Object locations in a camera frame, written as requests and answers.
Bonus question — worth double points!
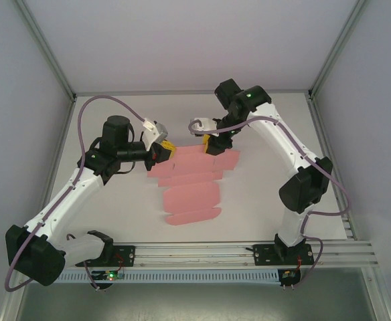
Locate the circuit board with lit leds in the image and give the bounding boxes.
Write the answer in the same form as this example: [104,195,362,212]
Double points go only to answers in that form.
[93,270,125,281]

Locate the aluminium table edge profile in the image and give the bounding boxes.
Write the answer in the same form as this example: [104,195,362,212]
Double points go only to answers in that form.
[0,96,78,321]
[305,92,391,321]

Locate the aluminium mounting rail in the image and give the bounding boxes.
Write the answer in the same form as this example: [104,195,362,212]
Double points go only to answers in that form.
[61,243,380,269]

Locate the aluminium frame post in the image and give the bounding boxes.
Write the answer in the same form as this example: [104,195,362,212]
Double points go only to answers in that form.
[16,0,78,101]
[307,0,370,100]

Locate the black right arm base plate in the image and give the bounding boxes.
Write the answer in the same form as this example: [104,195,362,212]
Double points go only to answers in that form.
[252,243,314,268]

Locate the white slotted cable duct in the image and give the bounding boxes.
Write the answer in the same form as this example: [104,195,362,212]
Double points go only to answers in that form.
[56,269,280,286]

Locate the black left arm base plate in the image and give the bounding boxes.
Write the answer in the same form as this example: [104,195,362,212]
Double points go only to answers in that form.
[74,245,136,268]

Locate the pink paper box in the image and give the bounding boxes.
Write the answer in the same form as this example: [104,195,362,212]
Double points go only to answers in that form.
[147,145,242,227]

